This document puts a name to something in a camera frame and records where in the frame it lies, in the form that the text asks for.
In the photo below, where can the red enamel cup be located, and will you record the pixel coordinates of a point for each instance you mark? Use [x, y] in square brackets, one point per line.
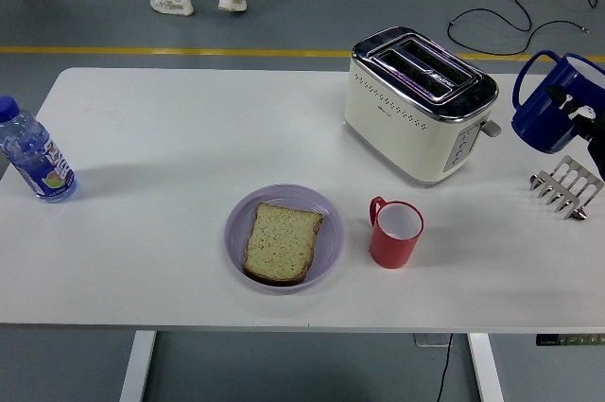
[390, 250]

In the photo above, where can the black desk control panel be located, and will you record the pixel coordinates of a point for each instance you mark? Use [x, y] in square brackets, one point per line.
[572, 339]

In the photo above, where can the slice of toast bread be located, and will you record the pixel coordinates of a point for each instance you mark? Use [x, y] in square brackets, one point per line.
[283, 243]

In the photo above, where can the plastic bottle with blue cap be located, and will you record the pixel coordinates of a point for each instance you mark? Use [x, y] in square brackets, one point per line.
[35, 161]

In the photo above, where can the grey box under table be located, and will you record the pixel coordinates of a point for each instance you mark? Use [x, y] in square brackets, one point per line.
[427, 340]

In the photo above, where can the white table leg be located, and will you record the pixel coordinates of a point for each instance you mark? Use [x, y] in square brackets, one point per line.
[138, 364]
[484, 369]

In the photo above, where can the silver metal toast rack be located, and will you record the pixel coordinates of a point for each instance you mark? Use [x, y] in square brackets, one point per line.
[567, 184]

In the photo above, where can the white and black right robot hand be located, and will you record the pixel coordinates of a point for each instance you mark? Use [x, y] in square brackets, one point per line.
[591, 130]

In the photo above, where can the lilac round plate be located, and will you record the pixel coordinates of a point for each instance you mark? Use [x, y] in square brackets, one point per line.
[236, 241]

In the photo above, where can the blue enamel cup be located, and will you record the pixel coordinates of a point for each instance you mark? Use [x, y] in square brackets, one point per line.
[539, 123]

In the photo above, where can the cream and chrome toaster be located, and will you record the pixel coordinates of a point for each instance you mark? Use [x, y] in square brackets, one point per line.
[397, 137]

